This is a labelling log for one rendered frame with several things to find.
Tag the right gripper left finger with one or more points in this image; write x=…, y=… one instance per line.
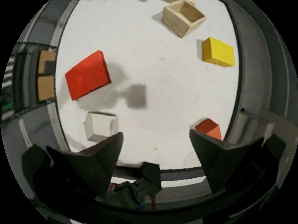
x=94, y=166

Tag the red flat rectangular block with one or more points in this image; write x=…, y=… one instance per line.
x=88, y=75

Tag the orange cube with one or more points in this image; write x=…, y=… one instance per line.
x=209, y=127

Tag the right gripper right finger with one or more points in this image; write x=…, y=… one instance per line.
x=220, y=160

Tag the yellow rectangular block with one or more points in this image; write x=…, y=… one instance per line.
x=217, y=52

